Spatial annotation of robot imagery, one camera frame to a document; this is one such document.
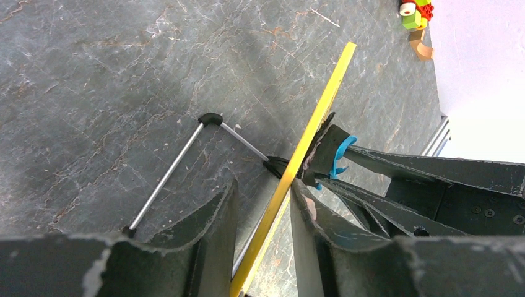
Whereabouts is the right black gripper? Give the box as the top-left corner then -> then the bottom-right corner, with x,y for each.
317,146 -> 524,237

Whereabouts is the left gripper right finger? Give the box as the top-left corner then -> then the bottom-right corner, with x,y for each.
291,179 -> 524,296

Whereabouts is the blue black whiteboard eraser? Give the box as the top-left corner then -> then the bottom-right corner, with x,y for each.
298,112 -> 357,190

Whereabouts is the yellow framed whiteboard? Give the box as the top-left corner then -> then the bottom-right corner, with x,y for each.
121,41 -> 358,297

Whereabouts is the colourful toy brick car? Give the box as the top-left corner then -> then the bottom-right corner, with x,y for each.
399,0 -> 434,30

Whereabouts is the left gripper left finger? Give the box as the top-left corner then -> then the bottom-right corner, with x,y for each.
1,180 -> 238,296

